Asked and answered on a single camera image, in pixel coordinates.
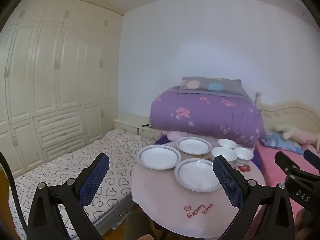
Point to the white scalloped bowl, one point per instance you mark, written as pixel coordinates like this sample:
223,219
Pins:
223,153
243,155
227,143

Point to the white plate with grey rim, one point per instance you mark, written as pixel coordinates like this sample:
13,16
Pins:
197,175
158,156
193,145

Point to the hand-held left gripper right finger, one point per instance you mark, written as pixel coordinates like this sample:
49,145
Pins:
227,182

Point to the blue printed pillow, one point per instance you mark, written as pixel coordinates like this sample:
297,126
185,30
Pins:
277,142

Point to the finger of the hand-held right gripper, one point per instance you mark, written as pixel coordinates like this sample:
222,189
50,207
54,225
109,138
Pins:
313,160
287,165

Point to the pink bed sheet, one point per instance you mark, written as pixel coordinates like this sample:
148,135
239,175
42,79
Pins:
270,165

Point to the person's right hand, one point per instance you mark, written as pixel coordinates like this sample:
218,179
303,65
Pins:
306,220

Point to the purple floral quilt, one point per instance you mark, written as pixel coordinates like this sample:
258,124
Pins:
200,115

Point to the cream panelled wardrobe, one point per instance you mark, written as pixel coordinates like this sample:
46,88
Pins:
50,80

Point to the round pink printed table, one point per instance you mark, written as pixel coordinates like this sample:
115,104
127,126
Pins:
175,205

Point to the cream carved headboard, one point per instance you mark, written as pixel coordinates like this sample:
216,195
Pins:
287,112

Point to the white heart-print mattress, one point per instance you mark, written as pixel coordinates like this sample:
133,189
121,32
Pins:
62,170

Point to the cream nightstand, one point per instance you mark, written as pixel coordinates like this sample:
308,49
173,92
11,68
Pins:
127,120

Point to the grey floral pillow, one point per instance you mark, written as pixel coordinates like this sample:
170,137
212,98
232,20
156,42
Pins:
225,87

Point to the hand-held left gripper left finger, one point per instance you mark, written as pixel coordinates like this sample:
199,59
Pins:
95,177

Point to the cream plush toy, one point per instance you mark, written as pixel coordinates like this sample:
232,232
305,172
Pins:
295,131

